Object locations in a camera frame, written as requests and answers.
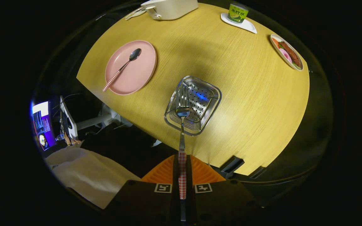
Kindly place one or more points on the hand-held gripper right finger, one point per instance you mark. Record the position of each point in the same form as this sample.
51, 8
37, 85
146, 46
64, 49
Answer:
189, 174

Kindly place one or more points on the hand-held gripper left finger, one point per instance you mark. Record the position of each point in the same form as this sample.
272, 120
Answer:
175, 174

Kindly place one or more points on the perforated metal basket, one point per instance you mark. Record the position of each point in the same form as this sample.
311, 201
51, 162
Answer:
203, 97

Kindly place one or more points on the white cloth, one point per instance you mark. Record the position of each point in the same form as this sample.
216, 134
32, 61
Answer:
86, 175

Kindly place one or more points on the pink round plate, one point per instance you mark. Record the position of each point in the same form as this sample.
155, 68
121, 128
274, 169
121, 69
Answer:
137, 75

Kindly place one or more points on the silver laptop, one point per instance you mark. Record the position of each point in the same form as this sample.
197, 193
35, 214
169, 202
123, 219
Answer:
68, 121

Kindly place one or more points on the lit computer monitor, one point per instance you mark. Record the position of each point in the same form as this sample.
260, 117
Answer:
44, 125

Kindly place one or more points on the white oval food plate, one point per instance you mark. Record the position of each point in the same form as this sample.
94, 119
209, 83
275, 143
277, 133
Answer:
289, 53

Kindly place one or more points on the white square coaster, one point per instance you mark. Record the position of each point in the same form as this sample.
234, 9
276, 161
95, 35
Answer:
248, 25

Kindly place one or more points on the cream toaster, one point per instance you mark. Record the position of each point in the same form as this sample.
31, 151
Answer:
174, 9

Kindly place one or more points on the panda shaped food plate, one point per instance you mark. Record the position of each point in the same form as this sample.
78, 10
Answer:
135, 13

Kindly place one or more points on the green label drink bottle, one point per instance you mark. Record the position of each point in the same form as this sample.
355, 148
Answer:
237, 14

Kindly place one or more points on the black desk bracket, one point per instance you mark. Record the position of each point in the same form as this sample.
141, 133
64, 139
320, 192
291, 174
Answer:
231, 165
258, 172

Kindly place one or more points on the white table frame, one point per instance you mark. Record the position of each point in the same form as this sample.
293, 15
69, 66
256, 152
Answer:
93, 121

